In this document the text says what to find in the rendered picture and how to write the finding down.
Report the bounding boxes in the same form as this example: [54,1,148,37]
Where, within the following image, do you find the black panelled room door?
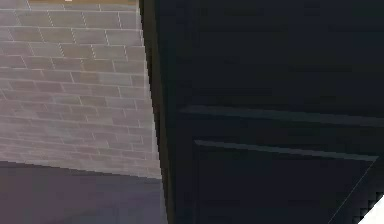
[138,0,384,224]

